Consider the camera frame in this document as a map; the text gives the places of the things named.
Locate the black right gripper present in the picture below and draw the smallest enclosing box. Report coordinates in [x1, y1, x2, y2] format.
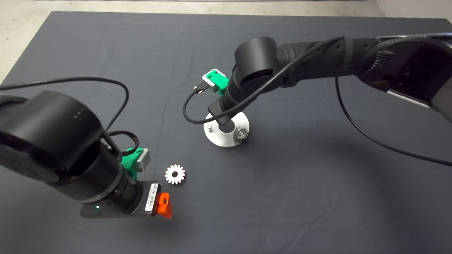
[208, 98, 241, 125]

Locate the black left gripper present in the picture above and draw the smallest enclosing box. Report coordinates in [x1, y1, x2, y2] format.
[79, 180, 173, 219]

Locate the larger steel gear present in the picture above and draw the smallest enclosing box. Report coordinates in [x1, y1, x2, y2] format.
[164, 164, 186, 185]

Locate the small steel gear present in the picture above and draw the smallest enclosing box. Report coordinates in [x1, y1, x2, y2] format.
[233, 127, 249, 143]

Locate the round metal plate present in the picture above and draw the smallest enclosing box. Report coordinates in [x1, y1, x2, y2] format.
[204, 111, 250, 148]

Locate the dark grey table cloth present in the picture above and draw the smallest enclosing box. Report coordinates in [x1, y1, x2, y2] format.
[0, 12, 452, 254]

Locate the thin black right camera cable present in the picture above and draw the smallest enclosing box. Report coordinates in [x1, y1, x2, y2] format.
[183, 35, 452, 167]

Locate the thin black camera cable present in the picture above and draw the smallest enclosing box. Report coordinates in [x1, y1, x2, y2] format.
[183, 35, 452, 167]
[0, 77, 140, 156]

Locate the green right camera mount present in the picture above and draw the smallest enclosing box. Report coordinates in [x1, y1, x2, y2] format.
[207, 69, 230, 96]

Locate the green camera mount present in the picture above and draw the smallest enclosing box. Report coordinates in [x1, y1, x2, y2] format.
[121, 147, 144, 180]
[207, 69, 230, 96]

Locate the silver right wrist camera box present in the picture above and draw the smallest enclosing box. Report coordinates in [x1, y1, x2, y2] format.
[202, 69, 226, 93]

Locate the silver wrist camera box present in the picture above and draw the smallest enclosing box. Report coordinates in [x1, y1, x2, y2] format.
[202, 69, 226, 93]
[134, 150, 151, 172]

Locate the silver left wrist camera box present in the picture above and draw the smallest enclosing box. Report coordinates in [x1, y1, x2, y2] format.
[134, 150, 151, 172]

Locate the green left camera mount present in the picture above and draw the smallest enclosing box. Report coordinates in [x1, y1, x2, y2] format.
[121, 147, 144, 180]

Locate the thin black left camera cable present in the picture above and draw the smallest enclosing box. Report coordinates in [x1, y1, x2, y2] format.
[0, 77, 140, 156]

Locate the black braided cable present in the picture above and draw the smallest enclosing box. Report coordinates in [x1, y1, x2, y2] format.
[364, 35, 452, 76]

